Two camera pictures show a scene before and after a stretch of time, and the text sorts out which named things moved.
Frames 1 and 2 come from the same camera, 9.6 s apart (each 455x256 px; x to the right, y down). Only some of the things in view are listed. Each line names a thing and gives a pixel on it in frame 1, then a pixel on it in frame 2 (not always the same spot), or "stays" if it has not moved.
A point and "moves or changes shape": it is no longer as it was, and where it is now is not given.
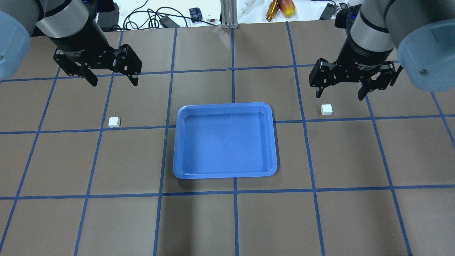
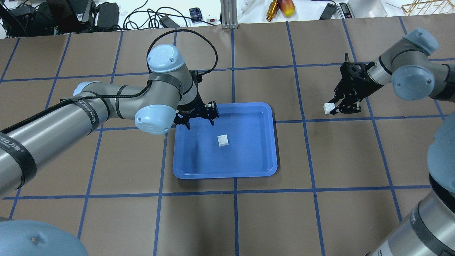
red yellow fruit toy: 287,7 stays
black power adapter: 108,19 stays
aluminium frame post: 229,14 stays
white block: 326,109 moves or changes shape
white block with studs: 114,122 to 223,140
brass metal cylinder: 272,10 stays
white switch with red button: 213,20 stays
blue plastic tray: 224,140 stays
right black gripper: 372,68 to 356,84
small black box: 196,14 stays
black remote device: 328,11 stays
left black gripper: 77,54 to 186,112
